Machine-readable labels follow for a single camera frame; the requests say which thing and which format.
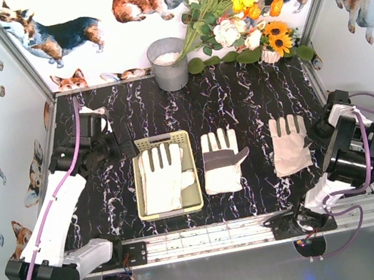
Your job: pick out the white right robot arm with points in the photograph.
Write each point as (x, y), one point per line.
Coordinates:
(348, 165)

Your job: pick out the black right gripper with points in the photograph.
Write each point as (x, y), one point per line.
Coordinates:
(320, 145)

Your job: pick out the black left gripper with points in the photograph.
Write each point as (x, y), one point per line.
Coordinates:
(115, 144)

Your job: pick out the pale green storage basket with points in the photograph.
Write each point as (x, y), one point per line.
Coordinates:
(191, 197)

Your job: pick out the artificial flower bouquet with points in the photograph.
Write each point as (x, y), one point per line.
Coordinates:
(238, 30)

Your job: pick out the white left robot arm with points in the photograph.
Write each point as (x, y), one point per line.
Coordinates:
(44, 257)

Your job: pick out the grey metal bucket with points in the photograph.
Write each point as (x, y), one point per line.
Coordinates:
(168, 66)

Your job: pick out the white grey work glove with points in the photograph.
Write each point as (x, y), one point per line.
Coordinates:
(187, 179)

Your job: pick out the white ribbed flower pot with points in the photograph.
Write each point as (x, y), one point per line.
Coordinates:
(270, 57)

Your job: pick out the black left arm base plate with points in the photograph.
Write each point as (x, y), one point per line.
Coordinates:
(131, 255)

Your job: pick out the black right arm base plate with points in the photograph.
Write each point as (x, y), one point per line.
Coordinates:
(284, 226)

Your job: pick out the aluminium front frame rail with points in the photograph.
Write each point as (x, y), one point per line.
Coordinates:
(241, 234)

